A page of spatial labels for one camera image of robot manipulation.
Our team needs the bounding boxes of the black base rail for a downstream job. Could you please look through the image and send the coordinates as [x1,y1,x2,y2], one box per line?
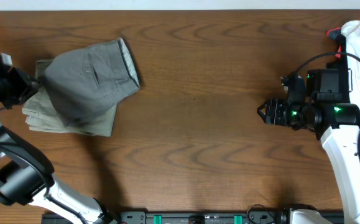
[41,210,345,224]

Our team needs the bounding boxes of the folded khaki shorts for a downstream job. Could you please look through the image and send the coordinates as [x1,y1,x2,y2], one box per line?
[22,58,118,138]

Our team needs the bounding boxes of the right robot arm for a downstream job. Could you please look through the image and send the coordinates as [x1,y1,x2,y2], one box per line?
[257,68,360,223]

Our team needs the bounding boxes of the grey shorts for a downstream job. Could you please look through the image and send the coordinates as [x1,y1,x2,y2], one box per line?
[40,38,141,123]

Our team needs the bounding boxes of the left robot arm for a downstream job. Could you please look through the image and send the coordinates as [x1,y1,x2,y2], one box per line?
[0,65,121,223]

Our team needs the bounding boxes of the black and red garment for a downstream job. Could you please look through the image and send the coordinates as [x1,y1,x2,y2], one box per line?
[326,27,353,103]

